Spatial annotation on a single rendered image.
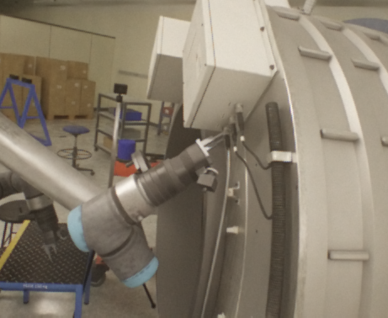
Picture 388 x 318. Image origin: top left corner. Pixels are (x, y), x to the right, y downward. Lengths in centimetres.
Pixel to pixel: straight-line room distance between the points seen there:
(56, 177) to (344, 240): 57
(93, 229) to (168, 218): 88
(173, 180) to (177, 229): 90
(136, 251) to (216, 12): 51
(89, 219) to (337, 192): 44
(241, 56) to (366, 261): 38
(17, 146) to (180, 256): 94
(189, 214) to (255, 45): 104
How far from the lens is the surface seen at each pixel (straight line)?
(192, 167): 60
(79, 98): 821
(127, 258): 68
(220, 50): 57
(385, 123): 63
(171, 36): 118
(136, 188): 60
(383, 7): 625
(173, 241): 147
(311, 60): 63
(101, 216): 62
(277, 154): 47
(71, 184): 75
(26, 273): 173
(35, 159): 73
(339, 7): 641
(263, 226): 55
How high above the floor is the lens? 164
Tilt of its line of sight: 14 degrees down
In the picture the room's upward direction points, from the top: 9 degrees clockwise
